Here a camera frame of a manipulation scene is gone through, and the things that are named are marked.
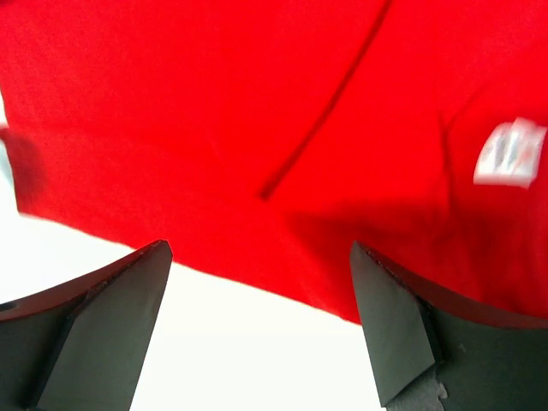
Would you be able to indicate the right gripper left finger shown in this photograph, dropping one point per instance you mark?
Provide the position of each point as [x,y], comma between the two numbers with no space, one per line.
[81,345]

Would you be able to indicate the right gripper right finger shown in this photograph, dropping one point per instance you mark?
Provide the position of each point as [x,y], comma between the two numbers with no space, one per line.
[431,348]

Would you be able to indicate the red t shirt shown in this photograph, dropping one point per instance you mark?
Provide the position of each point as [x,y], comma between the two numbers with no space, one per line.
[262,139]

